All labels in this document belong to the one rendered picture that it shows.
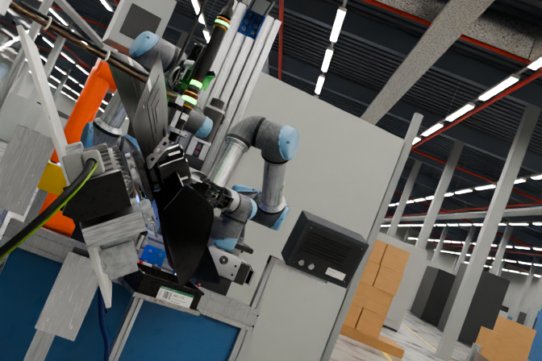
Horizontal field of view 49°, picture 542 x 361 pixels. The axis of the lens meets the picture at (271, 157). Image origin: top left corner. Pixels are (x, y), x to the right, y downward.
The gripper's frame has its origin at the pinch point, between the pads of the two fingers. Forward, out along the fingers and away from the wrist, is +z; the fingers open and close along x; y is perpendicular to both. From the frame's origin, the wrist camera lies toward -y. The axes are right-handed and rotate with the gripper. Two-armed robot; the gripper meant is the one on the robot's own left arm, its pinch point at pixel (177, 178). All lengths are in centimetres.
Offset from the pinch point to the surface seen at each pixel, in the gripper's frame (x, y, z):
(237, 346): 45, 13, -51
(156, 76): -22, 21, 40
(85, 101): 1, -355, -181
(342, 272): 6, 26, -70
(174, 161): -5.4, 16.8, 19.0
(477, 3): -306, -203, -484
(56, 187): 21.0, -34.3, 13.4
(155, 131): -10.3, 19.4, 31.3
